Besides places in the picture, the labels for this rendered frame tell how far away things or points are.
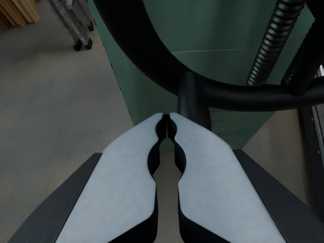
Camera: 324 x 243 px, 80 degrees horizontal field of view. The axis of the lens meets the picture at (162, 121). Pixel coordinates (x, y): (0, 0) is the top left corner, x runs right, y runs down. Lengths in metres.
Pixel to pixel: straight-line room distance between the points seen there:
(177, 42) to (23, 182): 0.91
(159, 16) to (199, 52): 0.10
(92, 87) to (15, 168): 0.53
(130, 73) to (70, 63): 0.93
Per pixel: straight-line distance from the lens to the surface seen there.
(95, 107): 1.09
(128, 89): 0.49
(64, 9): 1.27
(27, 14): 1.79
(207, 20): 0.37
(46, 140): 1.11
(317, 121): 0.98
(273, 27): 0.25
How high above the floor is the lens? 0.86
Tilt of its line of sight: 62 degrees down
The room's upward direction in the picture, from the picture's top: 5 degrees counter-clockwise
